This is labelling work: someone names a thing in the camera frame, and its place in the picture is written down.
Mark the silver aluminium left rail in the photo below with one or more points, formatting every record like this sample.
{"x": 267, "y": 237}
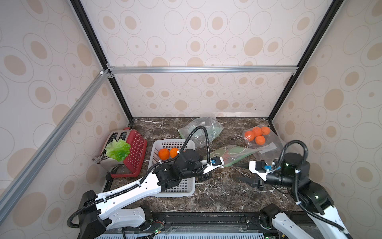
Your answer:
{"x": 24, "y": 179}

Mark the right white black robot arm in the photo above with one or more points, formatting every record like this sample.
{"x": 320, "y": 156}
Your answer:
{"x": 291, "y": 171}

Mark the black left corner post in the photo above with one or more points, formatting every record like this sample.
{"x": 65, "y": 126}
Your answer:
{"x": 97, "y": 48}

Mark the silver aluminium back rail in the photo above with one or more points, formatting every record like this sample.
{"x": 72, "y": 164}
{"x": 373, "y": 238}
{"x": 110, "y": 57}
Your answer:
{"x": 200, "y": 69}

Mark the green-seal clear zip-top bag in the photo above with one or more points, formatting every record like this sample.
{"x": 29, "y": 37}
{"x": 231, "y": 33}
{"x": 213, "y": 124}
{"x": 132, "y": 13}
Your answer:
{"x": 232, "y": 154}

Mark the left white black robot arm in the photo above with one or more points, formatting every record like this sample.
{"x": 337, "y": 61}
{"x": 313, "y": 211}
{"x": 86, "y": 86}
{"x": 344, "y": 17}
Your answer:
{"x": 98, "y": 213}

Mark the green toy lettuce leaf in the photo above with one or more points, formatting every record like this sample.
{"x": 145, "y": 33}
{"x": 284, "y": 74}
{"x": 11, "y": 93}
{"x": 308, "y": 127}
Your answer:
{"x": 118, "y": 150}

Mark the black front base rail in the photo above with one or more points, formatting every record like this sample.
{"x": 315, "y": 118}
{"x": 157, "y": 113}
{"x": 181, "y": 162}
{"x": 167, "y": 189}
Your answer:
{"x": 194, "y": 224}

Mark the white perforated plastic basket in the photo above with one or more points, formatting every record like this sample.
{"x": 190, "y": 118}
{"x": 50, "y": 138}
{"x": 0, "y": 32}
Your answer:
{"x": 175, "y": 187}

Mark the black right corner post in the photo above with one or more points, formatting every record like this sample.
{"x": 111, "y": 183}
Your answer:
{"x": 323, "y": 26}

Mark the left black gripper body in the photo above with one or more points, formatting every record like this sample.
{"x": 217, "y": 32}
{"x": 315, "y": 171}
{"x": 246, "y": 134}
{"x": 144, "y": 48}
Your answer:
{"x": 194, "y": 170}

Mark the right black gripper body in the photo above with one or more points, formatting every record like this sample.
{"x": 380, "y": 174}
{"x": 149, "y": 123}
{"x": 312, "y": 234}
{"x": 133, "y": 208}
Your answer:
{"x": 257, "y": 181}

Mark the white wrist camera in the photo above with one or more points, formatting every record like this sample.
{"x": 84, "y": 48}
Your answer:
{"x": 260, "y": 168}
{"x": 212, "y": 164}

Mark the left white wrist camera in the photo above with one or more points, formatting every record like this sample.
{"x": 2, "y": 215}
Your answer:
{"x": 212, "y": 164}

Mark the orange toy mandarin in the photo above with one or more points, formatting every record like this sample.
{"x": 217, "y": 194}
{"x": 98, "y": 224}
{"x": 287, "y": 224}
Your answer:
{"x": 164, "y": 154}
{"x": 174, "y": 152}

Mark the black corner post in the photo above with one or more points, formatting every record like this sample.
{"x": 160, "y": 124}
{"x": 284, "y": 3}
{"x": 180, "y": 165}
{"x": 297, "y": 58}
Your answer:
{"x": 97, "y": 48}
{"x": 323, "y": 26}

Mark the blue-seal clear zip-top bag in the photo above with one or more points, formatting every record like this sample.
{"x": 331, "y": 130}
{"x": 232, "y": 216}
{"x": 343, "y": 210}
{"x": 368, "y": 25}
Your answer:
{"x": 269, "y": 146}

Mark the silver aluminium rail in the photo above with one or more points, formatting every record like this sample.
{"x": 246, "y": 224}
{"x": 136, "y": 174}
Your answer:
{"x": 200, "y": 69}
{"x": 24, "y": 179}

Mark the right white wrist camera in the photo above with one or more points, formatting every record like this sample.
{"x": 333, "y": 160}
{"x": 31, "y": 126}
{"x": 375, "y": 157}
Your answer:
{"x": 260, "y": 168}

